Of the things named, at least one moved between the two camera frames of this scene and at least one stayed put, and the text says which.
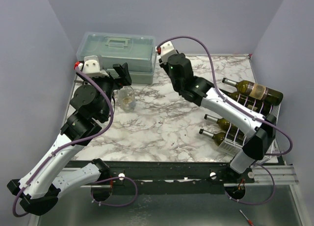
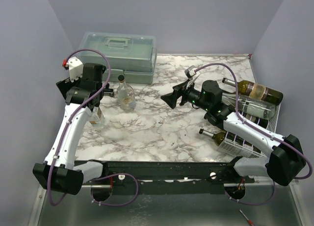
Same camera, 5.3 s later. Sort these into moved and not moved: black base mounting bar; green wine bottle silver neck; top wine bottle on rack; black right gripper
Moved: black right gripper
Not moved: black base mounting bar; green wine bottle silver neck; top wine bottle on rack
